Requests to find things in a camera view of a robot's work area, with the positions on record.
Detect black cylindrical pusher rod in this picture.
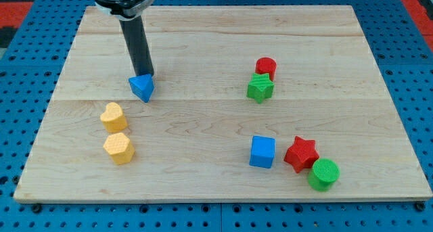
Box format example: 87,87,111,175
120,17,154,76

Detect yellow heart block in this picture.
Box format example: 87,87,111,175
99,102,129,133

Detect yellow hexagon block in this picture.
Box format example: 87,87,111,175
103,133,135,165

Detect red cylinder block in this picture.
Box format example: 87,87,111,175
255,57,277,81

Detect red star block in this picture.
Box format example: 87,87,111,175
283,136,319,173

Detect blue cube block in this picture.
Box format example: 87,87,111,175
249,136,276,168

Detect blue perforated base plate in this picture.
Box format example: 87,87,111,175
1,0,432,231

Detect green star block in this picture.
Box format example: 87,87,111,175
246,73,275,103

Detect green cylinder block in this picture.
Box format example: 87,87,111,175
307,158,340,191

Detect wooden board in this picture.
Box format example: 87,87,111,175
14,5,432,204

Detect blue triangle block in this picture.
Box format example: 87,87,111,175
129,74,154,103

